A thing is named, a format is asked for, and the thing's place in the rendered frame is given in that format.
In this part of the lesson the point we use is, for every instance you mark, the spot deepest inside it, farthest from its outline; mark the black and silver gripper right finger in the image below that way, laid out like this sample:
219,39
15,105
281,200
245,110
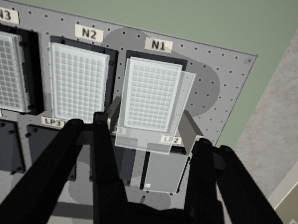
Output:
243,199

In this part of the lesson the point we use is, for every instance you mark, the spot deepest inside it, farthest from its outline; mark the white button panel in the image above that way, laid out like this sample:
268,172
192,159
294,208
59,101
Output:
71,213

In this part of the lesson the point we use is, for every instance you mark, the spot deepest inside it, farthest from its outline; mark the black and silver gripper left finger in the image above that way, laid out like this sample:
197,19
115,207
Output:
33,198

